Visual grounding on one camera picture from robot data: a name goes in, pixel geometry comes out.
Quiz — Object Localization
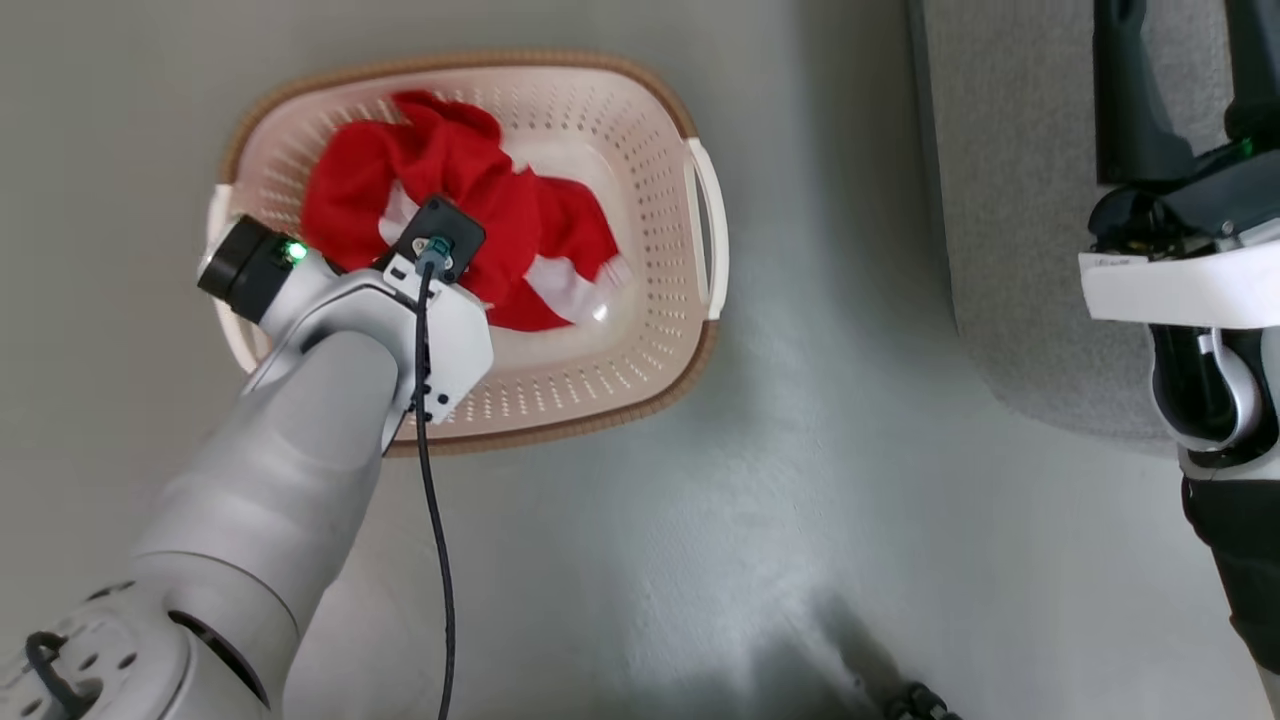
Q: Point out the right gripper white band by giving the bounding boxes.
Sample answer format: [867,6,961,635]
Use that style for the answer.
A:
[1078,0,1280,329]

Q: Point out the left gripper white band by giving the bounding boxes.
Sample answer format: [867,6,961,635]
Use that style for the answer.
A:
[197,215,496,426]

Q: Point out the red and white garment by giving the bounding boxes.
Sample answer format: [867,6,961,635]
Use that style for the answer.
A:
[300,90,634,333]

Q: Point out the grey fabric sofa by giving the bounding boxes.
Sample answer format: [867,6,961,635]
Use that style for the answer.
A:
[905,0,1280,457]

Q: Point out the cream laundry basket brown rim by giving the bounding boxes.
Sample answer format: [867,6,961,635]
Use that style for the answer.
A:
[205,52,731,458]

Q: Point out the short black arm cable loop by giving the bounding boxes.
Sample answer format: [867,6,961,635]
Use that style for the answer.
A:
[24,630,83,719]

